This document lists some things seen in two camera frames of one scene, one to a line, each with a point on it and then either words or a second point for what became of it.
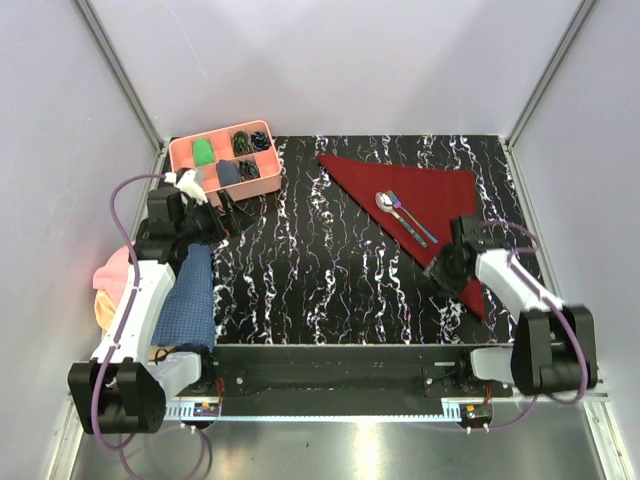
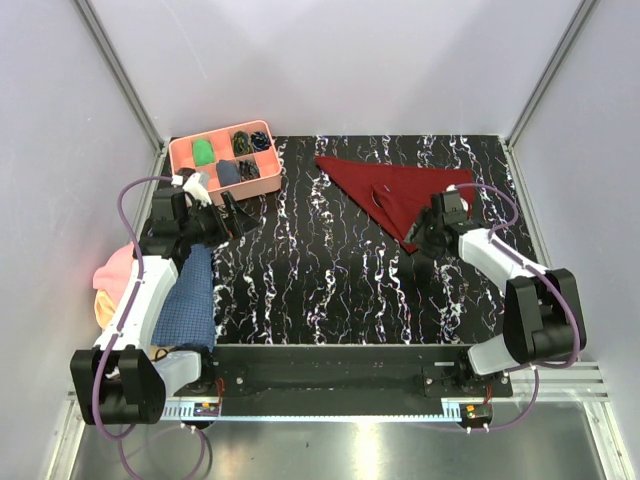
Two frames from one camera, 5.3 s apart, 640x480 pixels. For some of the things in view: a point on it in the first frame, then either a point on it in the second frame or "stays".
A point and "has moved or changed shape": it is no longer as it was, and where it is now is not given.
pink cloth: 112,276 stays
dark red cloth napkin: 417,205 has moved or changed shape
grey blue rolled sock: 228,172 stays
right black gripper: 436,268 to 417,234
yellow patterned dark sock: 241,143 stays
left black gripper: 235,219 stays
